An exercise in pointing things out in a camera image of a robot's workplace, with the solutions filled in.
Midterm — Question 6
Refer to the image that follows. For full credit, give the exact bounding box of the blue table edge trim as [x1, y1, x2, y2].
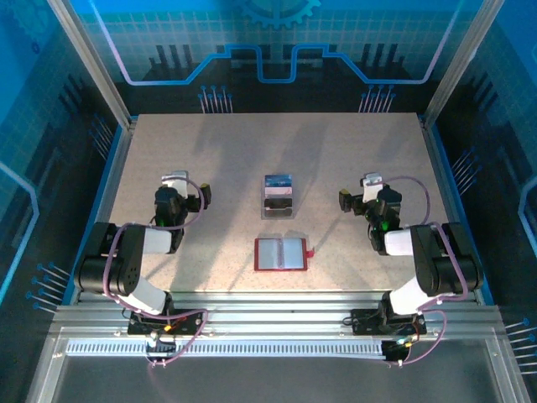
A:
[430, 120, 495, 306]
[61, 117, 129, 306]

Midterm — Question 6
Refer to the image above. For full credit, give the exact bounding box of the aluminium mounting rail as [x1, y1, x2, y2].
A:
[50, 291, 504, 341]

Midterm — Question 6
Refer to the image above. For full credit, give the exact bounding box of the dark grey metal panel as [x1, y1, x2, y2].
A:
[52, 354, 504, 403]

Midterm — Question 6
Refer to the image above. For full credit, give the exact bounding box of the black VIP card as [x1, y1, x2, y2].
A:
[263, 197, 294, 211]

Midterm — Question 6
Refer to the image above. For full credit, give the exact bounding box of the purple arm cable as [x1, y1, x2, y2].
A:
[102, 175, 210, 369]
[377, 175, 469, 367]

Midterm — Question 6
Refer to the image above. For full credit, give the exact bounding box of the red leather card holder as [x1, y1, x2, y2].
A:
[253, 237, 315, 274]

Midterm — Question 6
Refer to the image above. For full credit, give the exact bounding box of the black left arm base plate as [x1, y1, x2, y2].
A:
[127, 308, 207, 337]

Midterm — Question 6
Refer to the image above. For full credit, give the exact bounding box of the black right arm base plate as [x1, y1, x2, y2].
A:
[350, 308, 428, 337]

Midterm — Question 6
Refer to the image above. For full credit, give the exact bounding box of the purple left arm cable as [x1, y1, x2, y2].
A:
[102, 175, 210, 369]

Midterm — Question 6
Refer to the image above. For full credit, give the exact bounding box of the aluminium frame post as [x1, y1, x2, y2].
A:
[45, 0, 133, 129]
[422, 0, 508, 123]

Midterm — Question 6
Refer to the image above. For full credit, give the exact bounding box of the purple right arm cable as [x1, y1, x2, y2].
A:
[377, 175, 469, 367]

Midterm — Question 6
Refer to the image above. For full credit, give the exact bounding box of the clear plastic card box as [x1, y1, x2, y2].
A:
[260, 170, 298, 221]

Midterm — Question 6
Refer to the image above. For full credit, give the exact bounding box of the blue printed card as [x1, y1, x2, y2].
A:
[263, 173, 294, 189]

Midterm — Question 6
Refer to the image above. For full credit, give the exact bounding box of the white slotted cable duct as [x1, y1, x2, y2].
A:
[65, 338, 389, 360]

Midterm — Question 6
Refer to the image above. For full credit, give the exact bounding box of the aluminium side rail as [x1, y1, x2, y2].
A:
[69, 117, 139, 306]
[419, 115, 482, 306]

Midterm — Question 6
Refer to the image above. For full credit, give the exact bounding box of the small black control board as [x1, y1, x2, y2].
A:
[144, 335, 177, 362]
[381, 335, 420, 364]

